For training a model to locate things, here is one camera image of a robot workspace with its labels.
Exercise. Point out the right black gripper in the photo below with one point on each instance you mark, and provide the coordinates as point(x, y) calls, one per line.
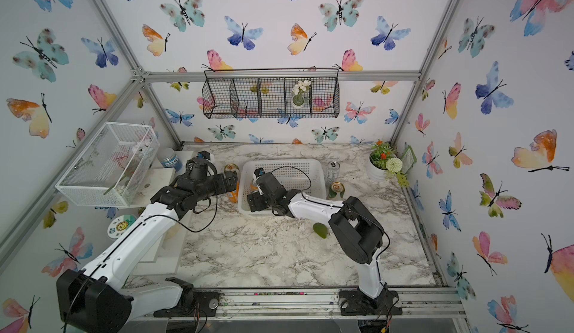
point(252, 198)

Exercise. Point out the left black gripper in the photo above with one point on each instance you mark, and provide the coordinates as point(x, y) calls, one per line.
point(223, 186)

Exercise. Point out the green gold beer can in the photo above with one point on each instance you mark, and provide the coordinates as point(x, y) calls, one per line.
point(232, 168)

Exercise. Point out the orange soda can back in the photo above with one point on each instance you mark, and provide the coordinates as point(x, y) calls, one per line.
point(234, 195)

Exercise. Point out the green tan can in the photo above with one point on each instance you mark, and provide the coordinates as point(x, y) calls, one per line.
point(336, 191)

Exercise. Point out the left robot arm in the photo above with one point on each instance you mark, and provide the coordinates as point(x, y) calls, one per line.
point(94, 299)

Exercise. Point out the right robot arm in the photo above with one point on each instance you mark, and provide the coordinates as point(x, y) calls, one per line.
point(361, 237)

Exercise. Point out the white plastic perforated basket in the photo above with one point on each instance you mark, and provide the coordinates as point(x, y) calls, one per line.
point(300, 174)

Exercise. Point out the blue grey can on shelf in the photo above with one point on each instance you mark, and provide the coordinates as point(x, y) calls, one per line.
point(169, 159)

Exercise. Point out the green leaf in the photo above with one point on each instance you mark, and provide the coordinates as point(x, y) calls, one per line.
point(321, 230)

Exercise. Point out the white tiered shelf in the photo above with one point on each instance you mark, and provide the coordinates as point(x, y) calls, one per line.
point(164, 256)

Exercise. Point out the small white flower vase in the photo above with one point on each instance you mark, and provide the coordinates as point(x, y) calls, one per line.
point(301, 93)

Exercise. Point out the round lidded snack jar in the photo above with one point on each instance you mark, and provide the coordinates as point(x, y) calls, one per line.
point(119, 225)

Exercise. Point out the white mesh box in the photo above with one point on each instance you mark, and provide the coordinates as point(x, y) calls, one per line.
point(112, 167)

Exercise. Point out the white potted flower plant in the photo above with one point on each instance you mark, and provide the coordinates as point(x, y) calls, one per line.
point(384, 164)

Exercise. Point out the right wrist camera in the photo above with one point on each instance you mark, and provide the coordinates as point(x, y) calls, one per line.
point(258, 172)

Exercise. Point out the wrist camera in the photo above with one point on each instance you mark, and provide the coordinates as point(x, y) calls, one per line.
point(204, 155)
point(258, 172)

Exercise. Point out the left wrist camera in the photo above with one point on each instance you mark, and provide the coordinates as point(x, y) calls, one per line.
point(204, 155)

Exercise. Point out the black wire wall basket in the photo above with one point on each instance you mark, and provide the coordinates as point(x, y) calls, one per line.
point(266, 93)

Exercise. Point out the green picture frame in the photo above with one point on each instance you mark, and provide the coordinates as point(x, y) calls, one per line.
point(408, 159)

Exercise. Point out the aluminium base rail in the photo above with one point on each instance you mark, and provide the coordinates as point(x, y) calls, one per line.
point(301, 303)

